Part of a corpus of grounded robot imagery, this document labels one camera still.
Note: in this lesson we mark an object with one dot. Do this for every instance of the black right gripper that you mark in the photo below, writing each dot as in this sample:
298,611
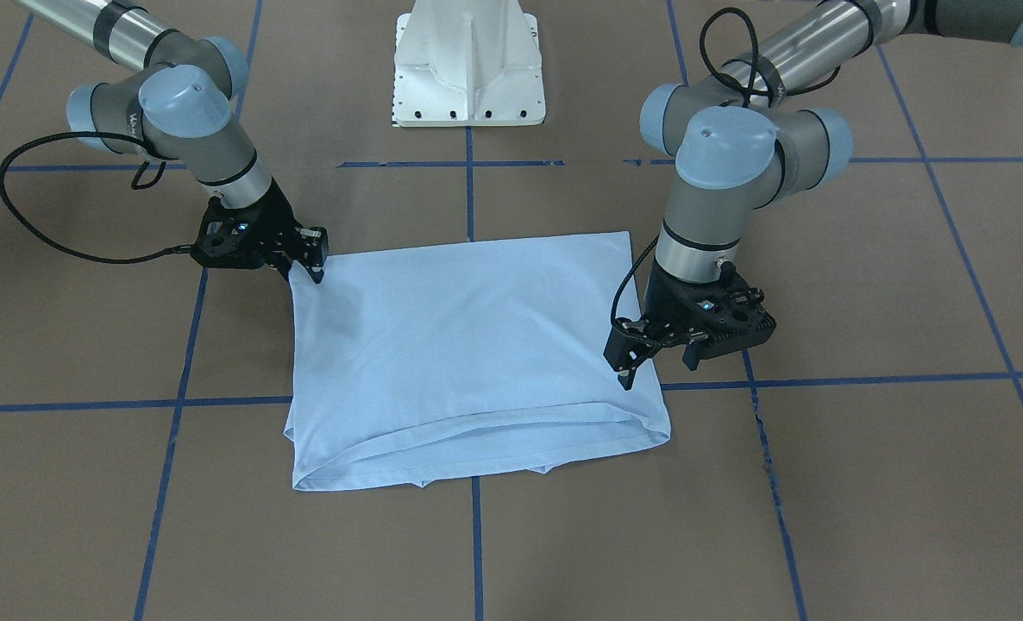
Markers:
276,221

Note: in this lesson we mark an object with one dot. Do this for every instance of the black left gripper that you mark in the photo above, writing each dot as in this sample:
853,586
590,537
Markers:
665,301

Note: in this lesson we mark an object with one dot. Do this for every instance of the light blue t-shirt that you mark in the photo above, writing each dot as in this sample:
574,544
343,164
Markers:
461,360

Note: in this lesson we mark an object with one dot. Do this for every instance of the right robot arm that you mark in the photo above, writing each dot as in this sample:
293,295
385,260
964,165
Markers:
176,106

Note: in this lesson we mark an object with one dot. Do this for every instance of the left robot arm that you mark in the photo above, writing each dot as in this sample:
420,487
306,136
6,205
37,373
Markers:
734,153

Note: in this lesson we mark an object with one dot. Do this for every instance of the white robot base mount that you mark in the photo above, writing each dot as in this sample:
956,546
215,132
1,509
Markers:
467,63

